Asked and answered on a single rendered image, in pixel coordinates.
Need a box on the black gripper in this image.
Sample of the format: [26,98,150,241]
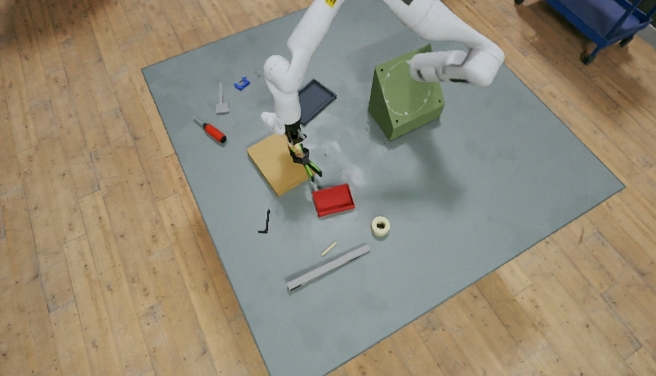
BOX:
[284,117,307,146]

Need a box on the red rectangular tray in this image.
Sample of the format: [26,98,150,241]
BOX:
[312,184,354,217]

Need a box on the tan wooden board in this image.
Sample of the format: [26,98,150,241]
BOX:
[247,133,310,197]

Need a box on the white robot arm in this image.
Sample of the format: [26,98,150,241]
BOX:
[261,0,505,135]

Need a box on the small light wooden block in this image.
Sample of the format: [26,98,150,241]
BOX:
[287,143,299,155]

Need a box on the red-handled screwdriver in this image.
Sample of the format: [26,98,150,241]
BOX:
[193,116,227,143]

